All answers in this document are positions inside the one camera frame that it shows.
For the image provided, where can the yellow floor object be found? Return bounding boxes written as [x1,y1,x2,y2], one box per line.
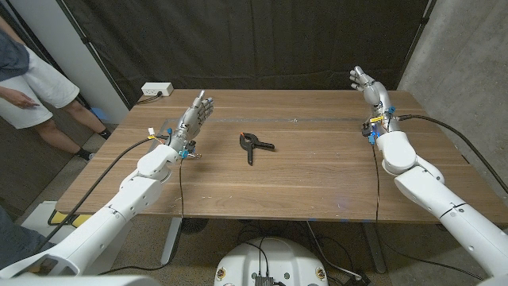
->
[48,210,93,229]

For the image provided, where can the person in white shorts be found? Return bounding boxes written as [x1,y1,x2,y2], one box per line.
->
[0,15,113,162]

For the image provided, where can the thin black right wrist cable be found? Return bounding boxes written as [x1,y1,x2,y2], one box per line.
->
[371,143,486,281]

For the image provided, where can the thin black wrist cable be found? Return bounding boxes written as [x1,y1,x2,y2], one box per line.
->
[371,143,486,281]
[98,157,186,276]

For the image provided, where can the small orange object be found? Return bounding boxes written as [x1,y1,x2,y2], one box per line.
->
[239,132,276,167]

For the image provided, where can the grey table leg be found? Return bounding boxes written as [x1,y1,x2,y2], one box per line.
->
[360,222,388,275]
[160,217,184,266]

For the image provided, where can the black backdrop stand pole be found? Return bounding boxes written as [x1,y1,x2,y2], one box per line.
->
[395,0,438,91]
[54,0,133,110]

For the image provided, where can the thin black left wrist cable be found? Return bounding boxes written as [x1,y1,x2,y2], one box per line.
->
[98,157,186,276]

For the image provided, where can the black power strip cord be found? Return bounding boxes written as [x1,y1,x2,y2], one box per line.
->
[137,91,164,106]

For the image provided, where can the person's bare hand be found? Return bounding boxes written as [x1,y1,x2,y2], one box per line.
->
[0,87,41,110]

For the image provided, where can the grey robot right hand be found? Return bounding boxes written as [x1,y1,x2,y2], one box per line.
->
[348,65,400,134]

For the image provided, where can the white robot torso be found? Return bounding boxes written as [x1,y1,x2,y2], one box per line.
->
[214,237,330,286]

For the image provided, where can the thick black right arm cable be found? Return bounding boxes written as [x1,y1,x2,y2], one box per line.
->
[396,114,508,195]

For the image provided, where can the person in dark grey clothes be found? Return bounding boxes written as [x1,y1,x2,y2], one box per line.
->
[0,205,56,272]

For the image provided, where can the white floor cable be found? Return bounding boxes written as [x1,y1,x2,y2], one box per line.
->
[304,219,363,280]

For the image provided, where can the black backdrop cloth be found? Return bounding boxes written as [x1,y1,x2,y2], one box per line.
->
[55,0,433,109]

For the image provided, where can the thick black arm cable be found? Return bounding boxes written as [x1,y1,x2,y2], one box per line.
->
[34,135,170,252]
[396,114,508,195]

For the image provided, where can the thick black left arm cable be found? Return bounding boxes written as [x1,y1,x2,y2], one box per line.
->
[34,135,170,252]

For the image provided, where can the blue floor object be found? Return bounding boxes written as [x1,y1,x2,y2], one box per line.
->
[90,106,109,122]

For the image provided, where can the white power strip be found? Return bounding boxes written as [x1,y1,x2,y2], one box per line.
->
[140,82,175,98]

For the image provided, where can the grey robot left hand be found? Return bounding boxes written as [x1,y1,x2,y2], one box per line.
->
[170,89,215,154]

